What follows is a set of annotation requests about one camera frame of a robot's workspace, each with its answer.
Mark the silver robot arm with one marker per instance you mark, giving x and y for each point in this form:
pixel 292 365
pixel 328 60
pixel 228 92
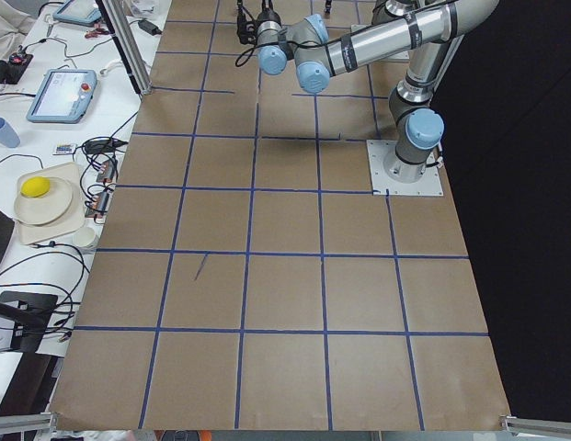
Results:
pixel 425 30
pixel 387 10

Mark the white paper cup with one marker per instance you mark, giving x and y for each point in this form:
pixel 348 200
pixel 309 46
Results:
pixel 85 239

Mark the beige rectangular tray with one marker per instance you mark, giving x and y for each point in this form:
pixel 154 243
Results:
pixel 70 221

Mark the black power adapter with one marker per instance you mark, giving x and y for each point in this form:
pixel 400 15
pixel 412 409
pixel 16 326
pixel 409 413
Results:
pixel 149 27

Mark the beige round plate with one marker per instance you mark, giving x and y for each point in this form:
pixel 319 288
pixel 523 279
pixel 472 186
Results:
pixel 37 211

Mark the yellow lemon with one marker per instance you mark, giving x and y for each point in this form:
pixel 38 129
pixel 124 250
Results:
pixel 35 187

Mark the blue teach pendant near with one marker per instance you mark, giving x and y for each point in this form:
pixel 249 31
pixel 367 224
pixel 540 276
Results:
pixel 63 97

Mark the blue teach pendant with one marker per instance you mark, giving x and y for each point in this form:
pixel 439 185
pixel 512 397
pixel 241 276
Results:
pixel 78 12
pixel 63 97

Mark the blue teach pendant far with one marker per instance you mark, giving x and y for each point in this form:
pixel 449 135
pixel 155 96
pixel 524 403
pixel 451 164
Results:
pixel 78 12

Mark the light blue plastic cup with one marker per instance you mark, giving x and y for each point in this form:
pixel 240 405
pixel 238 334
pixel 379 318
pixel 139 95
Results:
pixel 8 136

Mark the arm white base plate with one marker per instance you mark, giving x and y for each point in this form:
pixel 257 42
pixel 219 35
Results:
pixel 392 177

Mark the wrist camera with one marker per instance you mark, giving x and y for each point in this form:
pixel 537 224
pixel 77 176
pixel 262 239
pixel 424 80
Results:
pixel 246 30

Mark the aluminium frame post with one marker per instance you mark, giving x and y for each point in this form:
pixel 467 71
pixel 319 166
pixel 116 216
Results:
pixel 132 60

